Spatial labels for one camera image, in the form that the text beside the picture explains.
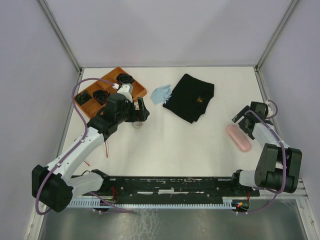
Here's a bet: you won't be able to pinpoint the marble pattern glasses case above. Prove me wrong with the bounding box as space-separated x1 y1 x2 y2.
131 101 143 129

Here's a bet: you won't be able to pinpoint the pink glasses case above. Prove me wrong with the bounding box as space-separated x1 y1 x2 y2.
225 124 252 153

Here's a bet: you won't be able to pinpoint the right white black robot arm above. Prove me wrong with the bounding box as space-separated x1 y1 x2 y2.
225 100 302 196

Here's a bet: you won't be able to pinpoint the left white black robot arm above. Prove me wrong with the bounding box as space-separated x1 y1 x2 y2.
31 93 150 215

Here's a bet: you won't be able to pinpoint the red sunglasses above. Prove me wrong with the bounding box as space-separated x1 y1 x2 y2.
84 141 109 167

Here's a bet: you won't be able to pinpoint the rolled black belt middle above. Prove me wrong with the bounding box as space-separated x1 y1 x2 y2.
92 90 110 106

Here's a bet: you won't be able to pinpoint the crumpled light blue cloth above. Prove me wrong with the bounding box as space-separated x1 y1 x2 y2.
150 84 172 105

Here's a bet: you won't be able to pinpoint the wooden compartment tray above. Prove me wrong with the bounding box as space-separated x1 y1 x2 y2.
73 67 147 119

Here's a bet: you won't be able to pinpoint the rolled black belt top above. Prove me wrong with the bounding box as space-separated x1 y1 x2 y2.
116 73 135 85

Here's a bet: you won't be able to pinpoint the rolled green black belt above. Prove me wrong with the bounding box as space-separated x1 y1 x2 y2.
75 90 92 106

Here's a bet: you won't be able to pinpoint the black folded cloth pouch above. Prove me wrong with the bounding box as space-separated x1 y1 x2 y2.
162 73 215 124

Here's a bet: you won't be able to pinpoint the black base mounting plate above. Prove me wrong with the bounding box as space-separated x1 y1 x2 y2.
74 174 261 203

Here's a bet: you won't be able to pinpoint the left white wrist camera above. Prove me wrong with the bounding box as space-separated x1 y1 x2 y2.
112 83 133 103

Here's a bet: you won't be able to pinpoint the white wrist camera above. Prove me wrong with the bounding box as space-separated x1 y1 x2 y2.
264 100 277 119
112 83 133 103

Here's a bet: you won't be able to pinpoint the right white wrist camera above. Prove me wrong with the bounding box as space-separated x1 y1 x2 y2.
264 100 277 119

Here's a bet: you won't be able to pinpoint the white slotted cable duct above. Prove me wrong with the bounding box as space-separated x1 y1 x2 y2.
67 196 248 208

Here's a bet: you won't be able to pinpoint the left aluminium frame post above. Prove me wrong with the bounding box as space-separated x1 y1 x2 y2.
36 0 82 73

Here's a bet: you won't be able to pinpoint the aluminium frame post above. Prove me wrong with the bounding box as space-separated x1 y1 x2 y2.
255 0 301 72
36 0 82 73

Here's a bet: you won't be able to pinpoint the right aluminium frame post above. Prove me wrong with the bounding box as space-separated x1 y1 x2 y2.
255 0 301 72

